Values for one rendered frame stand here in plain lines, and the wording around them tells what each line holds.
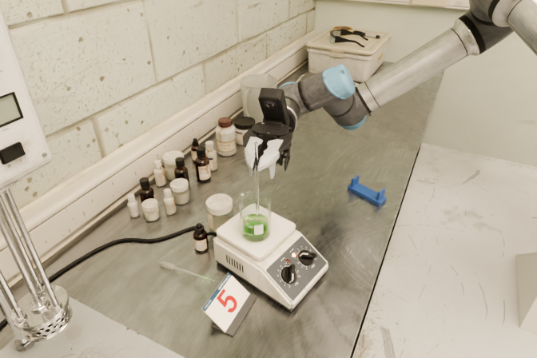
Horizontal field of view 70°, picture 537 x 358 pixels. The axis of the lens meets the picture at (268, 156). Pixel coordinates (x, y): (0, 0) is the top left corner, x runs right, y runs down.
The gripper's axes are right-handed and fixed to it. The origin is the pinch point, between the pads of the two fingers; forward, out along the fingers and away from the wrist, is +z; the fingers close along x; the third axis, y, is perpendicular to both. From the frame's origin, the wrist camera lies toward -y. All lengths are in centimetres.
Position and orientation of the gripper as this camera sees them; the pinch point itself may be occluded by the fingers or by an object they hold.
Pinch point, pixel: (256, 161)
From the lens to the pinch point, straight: 66.3
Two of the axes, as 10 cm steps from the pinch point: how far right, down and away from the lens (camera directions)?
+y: 0.1, 8.5, 5.2
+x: -9.7, -1.1, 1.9
